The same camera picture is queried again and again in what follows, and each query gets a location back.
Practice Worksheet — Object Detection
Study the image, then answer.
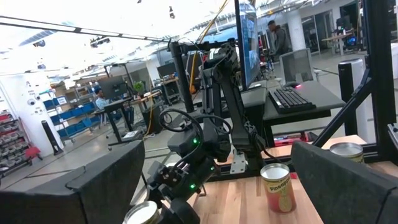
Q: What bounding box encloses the rack of blue bins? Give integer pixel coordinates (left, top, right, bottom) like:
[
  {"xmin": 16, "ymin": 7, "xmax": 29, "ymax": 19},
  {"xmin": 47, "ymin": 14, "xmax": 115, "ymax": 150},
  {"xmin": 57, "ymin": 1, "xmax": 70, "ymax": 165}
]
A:
[{"xmin": 43, "ymin": 95, "xmax": 102, "ymax": 139}]

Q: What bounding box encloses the tall orange pineapple can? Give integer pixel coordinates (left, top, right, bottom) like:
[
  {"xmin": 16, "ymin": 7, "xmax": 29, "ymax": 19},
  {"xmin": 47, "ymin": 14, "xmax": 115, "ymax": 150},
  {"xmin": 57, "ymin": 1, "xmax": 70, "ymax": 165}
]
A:
[{"xmin": 260, "ymin": 163, "xmax": 297, "ymax": 214}]

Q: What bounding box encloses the tall olive label can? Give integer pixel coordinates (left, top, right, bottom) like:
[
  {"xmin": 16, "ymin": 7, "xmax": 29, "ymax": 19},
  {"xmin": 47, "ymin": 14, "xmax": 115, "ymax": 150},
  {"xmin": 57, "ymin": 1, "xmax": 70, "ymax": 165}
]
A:
[{"xmin": 122, "ymin": 200, "xmax": 161, "ymax": 224}]

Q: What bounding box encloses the grey mesh chair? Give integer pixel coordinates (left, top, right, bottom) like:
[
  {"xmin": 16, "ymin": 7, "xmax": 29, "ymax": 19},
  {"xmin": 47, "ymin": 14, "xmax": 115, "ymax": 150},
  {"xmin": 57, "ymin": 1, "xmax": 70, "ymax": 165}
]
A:
[{"xmin": 279, "ymin": 48, "xmax": 315, "ymax": 84}]

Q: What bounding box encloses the black background monitor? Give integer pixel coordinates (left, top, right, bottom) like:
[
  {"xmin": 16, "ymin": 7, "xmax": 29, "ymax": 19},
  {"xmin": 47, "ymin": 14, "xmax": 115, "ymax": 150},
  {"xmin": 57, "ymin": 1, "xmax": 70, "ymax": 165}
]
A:
[{"xmin": 98, "ymin": 75, "xmax": 128, "ymax": 100}]

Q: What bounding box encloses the black keyboard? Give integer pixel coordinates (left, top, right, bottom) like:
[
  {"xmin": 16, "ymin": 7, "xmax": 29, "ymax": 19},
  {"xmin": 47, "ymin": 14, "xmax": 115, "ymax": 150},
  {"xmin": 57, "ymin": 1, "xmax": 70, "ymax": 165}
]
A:
[{"xmin": 268, "ymin": 86, "xmax": 317, "ymax": 114}]

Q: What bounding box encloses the black background desk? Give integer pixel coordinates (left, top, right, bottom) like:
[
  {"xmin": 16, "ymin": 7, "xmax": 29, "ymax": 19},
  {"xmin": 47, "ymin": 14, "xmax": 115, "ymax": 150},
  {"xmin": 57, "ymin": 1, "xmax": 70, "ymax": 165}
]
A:
[{"xmin": 93, "ymin": 96, "xmax": 137, "ymax": 147}]

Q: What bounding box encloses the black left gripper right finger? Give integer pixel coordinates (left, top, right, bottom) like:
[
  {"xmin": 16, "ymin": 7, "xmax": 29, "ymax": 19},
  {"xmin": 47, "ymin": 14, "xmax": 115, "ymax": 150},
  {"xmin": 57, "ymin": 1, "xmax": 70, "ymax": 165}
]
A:
[{"xmin": 290, "ymin": 140, "xmax": 398, "ymax": 224}]

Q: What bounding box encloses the person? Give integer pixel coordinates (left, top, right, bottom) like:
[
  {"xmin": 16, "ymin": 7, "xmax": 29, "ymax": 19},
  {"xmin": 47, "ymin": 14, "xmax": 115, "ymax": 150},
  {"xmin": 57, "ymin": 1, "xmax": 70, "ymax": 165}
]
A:
[
  {"xmin": 267, "ymin": 20, "xmax": 290, "ymax": 63},
  {"xmin": 95, "ymin": 89, "xmax": 110, "ymax": 110}
]

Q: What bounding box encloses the red stool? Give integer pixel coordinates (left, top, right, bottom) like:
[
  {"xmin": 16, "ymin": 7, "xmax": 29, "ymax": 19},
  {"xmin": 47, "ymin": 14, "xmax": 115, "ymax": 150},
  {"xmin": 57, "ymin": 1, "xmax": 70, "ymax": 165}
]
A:
[{"xmin": 24, "ymin": 146, "xmax": 44, "ymax": 162}]

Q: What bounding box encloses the hanging yellow cable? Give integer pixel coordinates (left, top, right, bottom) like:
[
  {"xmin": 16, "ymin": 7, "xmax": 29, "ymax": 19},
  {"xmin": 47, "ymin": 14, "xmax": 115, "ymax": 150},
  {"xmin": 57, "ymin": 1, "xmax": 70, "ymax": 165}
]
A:
[{"xmin": 188, "ymin": 0, "xmax": 230, "ymax": 95}]

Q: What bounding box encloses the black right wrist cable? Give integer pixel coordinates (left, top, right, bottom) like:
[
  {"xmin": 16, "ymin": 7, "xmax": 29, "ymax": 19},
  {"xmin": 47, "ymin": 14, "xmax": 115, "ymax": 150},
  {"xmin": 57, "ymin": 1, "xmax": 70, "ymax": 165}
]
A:
[{"xmin": 158, "ymin": 108, "xmax": 233, "ymax": 135}]

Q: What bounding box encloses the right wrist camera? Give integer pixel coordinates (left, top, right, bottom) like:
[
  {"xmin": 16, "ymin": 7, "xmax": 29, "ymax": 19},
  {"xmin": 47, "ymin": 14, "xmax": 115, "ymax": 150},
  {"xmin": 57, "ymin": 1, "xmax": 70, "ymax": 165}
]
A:
[{"xmin": 167, "ymin": 126, "xmax": 203, "ymax": 156}]

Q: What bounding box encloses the black tower fan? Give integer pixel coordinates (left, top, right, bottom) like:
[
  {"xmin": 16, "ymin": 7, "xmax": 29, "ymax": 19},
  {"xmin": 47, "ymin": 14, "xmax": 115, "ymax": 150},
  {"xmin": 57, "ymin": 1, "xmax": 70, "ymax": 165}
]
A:
[{"xmin": 41, "ymin": 119, "xmax": 65, "ymax": 156}]

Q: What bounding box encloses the white and black tower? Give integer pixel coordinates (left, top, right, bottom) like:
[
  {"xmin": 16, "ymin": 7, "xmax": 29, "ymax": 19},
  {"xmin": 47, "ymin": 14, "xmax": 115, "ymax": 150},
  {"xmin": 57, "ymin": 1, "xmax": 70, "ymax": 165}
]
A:
[{"xmin": 338, "ymin": 58, "xmax": 368, "ymax": 138}]

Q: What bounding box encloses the operator computer monitor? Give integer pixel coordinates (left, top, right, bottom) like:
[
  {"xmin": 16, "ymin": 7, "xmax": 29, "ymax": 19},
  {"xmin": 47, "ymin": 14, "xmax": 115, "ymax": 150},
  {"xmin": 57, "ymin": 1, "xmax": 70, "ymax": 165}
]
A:
[{"xmin": 234, "ymin": 0, "xmax": 261, "ymax": 91}]

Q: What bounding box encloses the rack of small bins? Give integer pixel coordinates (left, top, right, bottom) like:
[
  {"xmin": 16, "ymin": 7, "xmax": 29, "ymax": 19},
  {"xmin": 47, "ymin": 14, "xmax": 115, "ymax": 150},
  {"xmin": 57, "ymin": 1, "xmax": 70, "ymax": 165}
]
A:
[{"xmin": 0, "ymin": 111, "xmax": 32, "ymax": 175}]

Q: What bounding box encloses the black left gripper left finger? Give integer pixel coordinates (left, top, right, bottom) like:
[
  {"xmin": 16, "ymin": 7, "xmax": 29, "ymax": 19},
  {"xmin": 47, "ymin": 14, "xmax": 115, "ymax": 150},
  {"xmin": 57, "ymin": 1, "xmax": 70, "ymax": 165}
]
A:
[{"xmin": 0, "ymin": 140, "xmax": 146, "ymax": 224}]

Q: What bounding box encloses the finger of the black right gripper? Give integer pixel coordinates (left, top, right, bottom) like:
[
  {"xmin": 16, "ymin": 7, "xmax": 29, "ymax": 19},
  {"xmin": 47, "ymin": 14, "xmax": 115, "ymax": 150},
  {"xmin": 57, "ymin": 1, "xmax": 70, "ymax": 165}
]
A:
[{"xmin": 158, "ymin": 198, "xmax": 200, "ymax": 224}]

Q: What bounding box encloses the small green plant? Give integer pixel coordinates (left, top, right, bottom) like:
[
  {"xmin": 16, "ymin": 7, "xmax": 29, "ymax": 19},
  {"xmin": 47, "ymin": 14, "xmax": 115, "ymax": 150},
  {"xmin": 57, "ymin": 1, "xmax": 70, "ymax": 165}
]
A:
[{"xmin": 132, "ymin": 80, "xmax": 146, "ymax": 96}]

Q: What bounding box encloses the black boom stand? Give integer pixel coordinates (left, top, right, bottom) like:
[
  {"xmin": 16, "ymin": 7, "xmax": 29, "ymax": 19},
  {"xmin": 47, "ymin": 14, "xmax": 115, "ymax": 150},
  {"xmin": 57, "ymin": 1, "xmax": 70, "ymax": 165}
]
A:
[{"xmin": 169, "ymin": 37, "xmax": 237, "ymax": 113}]

